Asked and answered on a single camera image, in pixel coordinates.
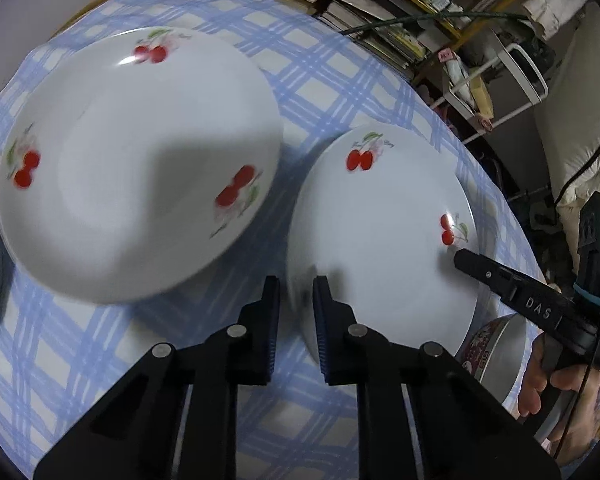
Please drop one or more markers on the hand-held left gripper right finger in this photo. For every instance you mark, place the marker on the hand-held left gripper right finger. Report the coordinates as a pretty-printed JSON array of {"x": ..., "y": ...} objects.
[{"x": 322, "y": 332}]

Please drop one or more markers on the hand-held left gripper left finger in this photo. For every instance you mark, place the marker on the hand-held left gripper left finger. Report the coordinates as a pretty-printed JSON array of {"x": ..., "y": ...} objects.
[{"x": 273, "y": 332}]

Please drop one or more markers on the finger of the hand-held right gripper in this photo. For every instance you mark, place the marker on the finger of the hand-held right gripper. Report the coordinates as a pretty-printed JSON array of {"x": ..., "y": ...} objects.
[{"x": 480, "y": 266}]

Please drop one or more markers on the white porcelain bowl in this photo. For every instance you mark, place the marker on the white porcelain bowl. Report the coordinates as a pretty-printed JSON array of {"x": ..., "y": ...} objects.
[{"x": 500, "y": 355}]

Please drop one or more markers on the small white cherry-print plate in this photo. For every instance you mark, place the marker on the small white cherry-print plate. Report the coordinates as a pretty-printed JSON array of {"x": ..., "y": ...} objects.
[{"x": 380, "y": 240}]

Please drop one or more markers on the large white cherry-print plate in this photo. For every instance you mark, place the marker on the large white cherry-print plate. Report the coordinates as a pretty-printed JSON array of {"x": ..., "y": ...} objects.
[{"x": 130, "y": 160}]

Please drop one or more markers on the person's right forearm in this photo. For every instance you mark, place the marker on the person's right forearm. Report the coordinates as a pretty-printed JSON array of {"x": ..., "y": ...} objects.
[{"x": 597, "y": 425}]

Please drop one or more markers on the person's right hand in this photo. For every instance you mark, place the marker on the person's right hand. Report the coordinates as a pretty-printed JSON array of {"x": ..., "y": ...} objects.
[{"x": 530, "y": 385}]

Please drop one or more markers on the white metal rack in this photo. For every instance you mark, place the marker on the white metal rack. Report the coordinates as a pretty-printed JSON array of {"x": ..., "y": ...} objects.
[{"x": 515, "y": 85}]

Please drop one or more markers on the white bedding bundle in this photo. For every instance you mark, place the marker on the white bedding bundle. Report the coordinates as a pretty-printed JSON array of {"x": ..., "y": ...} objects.
[{"x": 585, "y": 110}]

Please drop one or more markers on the blue checked tablecloth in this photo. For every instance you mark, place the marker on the blue checked tablecloth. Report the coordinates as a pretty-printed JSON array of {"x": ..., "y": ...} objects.
[{"x": 330, "y": 90}]

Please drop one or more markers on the pile of magazines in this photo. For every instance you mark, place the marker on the pile of magazines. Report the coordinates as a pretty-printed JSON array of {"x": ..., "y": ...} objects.
[{"x": 375, "y": 30}]

